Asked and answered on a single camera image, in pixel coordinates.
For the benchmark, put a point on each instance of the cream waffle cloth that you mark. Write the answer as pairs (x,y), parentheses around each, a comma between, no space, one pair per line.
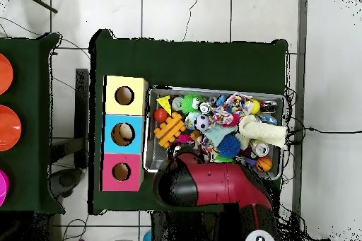
(263,132)

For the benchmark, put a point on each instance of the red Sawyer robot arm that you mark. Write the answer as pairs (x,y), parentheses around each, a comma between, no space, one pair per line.
(215,184)

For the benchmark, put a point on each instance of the wooden box with three holes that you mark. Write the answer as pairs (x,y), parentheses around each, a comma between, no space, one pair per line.
(111,139)

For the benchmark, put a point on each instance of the orange plastic building block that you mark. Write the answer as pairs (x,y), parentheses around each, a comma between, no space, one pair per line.
(169,130)

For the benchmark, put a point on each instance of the green fuzzy toy with eyes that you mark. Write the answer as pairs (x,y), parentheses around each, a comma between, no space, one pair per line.
(191,102)

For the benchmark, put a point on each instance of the red ball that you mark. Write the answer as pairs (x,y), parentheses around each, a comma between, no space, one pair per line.
(160,115)

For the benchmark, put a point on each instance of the black and white soccer ball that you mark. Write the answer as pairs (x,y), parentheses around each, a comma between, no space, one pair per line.
(202,122)

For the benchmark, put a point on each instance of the yellow cheese wedge toy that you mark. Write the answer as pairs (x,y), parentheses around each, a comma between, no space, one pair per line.
(164,104)

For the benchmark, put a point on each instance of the blue spiky ball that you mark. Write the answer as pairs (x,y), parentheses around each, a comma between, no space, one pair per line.
(229,145)

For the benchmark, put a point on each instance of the yellow ball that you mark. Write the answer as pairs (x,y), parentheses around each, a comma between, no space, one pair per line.
(255,106)

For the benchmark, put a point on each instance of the crushed silver can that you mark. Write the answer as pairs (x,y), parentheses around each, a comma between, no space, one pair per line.
(261,149)

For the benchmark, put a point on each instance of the small orange basketball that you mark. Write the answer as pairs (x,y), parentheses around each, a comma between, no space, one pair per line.
(264,164)

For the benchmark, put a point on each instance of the side table with green cloth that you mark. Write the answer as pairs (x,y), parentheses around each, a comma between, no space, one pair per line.
(28,156)

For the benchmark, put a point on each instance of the orange bowl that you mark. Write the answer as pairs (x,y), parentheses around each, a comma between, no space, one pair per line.
(8,129)
(4,74)

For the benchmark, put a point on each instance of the black rod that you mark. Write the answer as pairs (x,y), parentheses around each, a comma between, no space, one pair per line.
(37,0)

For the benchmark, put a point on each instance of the pink bowl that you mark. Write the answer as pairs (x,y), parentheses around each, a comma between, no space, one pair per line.
(3,187)

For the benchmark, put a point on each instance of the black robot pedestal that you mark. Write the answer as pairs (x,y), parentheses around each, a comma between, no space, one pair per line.
(181,229)

